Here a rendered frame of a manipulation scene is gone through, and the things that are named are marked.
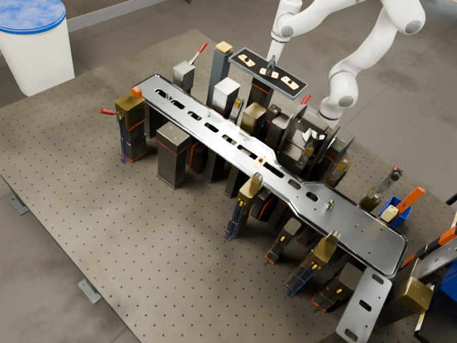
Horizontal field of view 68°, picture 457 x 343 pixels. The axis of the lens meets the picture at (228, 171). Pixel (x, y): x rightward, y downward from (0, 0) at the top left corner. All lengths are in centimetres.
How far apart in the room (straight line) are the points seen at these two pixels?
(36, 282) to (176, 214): 104
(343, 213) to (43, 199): 130
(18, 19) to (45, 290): 180
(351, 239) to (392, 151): 213
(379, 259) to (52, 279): 177
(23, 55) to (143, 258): 191
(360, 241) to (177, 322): 77
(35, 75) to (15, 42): 30
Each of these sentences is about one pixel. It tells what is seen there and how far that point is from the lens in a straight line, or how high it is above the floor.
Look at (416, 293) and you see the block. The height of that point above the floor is 106.
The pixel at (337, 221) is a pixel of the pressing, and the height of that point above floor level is 100.
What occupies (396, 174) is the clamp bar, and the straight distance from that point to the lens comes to 139.
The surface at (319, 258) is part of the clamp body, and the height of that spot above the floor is 105.
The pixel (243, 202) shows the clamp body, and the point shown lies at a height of 100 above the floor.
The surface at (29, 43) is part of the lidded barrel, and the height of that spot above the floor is 54.
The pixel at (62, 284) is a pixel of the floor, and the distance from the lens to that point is 230.
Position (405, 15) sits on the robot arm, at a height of 158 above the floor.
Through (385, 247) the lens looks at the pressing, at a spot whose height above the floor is 100.
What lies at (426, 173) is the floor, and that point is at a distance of 349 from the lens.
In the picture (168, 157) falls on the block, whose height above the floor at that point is 90.
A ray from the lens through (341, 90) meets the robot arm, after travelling 164.
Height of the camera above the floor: 211
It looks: 52 degrees down
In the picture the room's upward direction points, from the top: 15 degrees clockwise
